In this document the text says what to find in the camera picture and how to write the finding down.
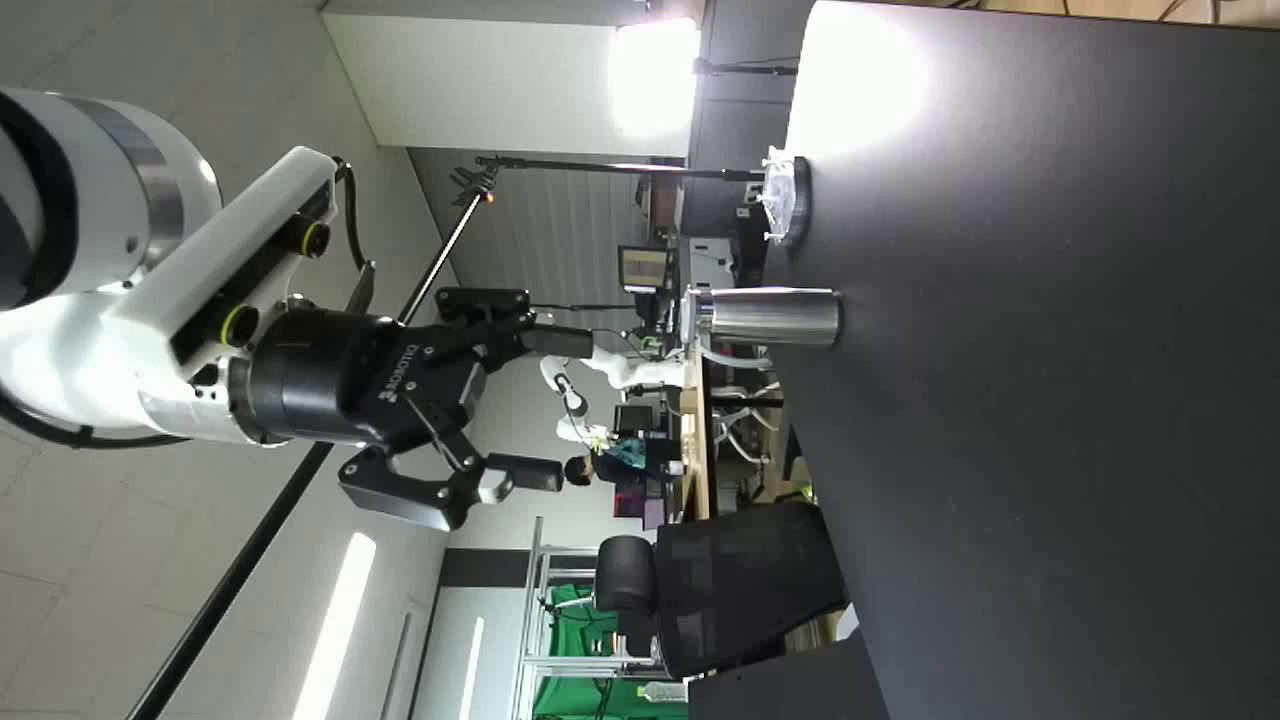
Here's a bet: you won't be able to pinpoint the wooden desk in background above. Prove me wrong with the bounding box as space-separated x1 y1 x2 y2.
681 352 712 518

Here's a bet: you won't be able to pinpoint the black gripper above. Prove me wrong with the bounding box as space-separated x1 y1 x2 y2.
229 286 592 532

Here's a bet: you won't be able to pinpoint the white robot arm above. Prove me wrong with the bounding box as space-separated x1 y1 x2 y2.
0 89 529 532

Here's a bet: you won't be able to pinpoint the black mesh office chair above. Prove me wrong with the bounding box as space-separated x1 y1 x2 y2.
595 503 849 676

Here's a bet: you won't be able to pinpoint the green storage crates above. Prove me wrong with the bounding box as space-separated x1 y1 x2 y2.
523 581 687 720

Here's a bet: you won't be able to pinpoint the steel flask with white lid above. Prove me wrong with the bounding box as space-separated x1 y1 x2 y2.
685 286 845 346

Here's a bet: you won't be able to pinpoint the black bowl with clear wrap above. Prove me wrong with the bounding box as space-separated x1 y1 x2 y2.
747 153 812 246

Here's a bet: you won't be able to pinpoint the black tripod stand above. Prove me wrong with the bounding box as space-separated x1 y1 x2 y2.
414 153 756 327

